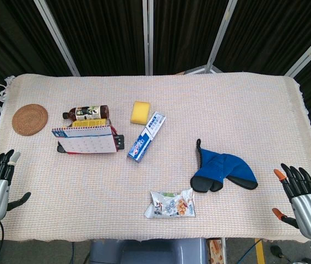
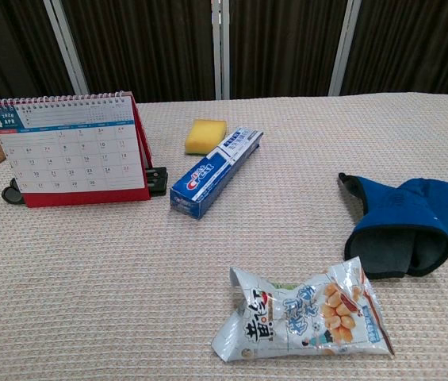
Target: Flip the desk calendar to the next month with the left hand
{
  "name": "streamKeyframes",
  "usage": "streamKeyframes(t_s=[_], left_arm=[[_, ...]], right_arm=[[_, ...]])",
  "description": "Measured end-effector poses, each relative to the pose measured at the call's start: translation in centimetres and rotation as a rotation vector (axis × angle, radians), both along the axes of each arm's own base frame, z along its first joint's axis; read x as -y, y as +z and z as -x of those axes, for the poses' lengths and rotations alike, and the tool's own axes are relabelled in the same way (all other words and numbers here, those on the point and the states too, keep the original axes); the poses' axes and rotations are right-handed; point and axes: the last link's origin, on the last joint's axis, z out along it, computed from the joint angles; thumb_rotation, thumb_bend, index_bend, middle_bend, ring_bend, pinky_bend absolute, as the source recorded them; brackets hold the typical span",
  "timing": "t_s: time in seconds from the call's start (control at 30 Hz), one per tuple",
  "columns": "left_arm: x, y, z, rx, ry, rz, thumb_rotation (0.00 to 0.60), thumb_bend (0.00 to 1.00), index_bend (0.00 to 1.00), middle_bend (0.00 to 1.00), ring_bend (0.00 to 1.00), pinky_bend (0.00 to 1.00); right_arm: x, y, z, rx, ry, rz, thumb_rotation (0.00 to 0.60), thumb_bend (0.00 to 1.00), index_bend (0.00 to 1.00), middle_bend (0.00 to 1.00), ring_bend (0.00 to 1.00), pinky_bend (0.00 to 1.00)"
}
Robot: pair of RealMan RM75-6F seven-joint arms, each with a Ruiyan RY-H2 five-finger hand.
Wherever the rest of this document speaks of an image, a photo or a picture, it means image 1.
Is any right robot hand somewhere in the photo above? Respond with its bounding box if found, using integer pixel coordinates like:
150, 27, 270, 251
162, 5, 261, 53
272, 163, 311, 241

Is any blue cable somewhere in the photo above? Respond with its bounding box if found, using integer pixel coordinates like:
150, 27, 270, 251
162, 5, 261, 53
232, 238, 263, 264

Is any yellow sponge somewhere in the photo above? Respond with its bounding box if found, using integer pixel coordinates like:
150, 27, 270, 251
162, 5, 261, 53
130, 101, 152, 126

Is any black red device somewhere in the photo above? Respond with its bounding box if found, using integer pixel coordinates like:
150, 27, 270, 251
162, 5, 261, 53
110, 125, 126, 151

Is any pink woven tablecloth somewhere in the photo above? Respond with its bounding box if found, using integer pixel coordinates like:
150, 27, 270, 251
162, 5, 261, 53
0, 71, 311, 244

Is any blue oven mitt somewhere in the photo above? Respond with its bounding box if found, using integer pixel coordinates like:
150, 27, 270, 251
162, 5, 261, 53
190, 138, 259, 194

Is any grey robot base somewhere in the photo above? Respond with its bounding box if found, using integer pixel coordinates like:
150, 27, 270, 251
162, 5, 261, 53
89, 238, 209, 264

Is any dark folding screen partition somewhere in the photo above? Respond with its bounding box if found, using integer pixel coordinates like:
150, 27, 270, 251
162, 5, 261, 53
0, 0, 311, 162

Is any white snack bag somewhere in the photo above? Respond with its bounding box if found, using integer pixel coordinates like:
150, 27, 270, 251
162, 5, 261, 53
143, 188, 197, 220

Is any brown tea bottle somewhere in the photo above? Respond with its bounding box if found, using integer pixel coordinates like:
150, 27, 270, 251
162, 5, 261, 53
62, 104, 110, 122

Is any round woven rattan coaster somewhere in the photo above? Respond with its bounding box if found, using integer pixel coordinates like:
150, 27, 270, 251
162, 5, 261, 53
12, 103, 48, 136

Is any desk calendar with spiral binding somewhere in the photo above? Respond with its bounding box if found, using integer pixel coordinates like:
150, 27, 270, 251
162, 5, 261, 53
51, 124, 118, 155

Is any blue white toothpaste box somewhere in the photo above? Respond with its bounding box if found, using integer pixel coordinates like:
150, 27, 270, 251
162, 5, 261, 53
127, 111, 167, 163

